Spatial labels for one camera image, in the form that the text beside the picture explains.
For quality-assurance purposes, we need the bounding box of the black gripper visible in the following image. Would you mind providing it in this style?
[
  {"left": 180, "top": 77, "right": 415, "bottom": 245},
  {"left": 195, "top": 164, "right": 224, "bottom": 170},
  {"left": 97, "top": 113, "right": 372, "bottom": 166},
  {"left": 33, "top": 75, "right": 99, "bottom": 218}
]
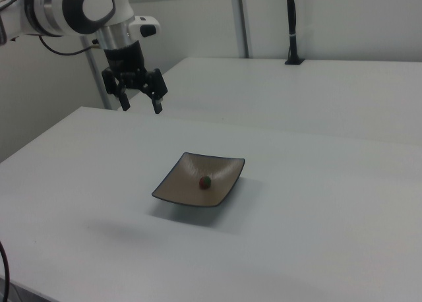
[{"left": 101, "top": 40, "right": 169, "bottom": 116}]

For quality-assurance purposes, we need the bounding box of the square brown ceramic plate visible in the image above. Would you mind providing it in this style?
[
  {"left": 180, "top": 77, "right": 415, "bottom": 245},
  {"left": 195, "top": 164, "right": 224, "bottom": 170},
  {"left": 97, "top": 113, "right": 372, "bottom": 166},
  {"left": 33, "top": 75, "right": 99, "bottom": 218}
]
[{"left": 151, "top": 152, "right": 247, "bottom": 208}]

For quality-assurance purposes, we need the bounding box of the grey aluminium partition post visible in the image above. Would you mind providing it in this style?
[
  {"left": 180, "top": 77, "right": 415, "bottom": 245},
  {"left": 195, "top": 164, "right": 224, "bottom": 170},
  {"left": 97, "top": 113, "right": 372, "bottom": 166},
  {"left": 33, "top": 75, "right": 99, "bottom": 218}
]
[
  {"left": 86, "top": 38, "right": 111, "bottom": 111},
  {"left": 234, "top": 0, "right": 254, "bottom": 59}
]

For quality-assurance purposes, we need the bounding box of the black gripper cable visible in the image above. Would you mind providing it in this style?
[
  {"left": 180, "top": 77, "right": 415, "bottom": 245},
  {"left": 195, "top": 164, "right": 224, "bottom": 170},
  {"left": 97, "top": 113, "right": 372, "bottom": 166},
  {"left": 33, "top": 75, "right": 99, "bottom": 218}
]
[{"left": 38, "top": 34, "right": 100, "bottom": 57}]

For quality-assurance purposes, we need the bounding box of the black camera pole with base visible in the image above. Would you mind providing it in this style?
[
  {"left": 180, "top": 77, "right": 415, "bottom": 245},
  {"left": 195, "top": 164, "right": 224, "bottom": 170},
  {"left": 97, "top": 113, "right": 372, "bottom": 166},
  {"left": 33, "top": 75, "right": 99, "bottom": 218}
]
[{"left": 284, "top": 0, "right": 306, "bottom": 67}]

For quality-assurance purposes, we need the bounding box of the thin black camera cable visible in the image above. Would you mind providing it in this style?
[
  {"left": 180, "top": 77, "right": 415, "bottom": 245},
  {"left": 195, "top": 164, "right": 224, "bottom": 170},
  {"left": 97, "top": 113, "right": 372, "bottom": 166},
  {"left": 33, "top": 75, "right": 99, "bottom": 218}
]
[{"left": 0, "top": 239, "right": 12, "bottom": 302}]

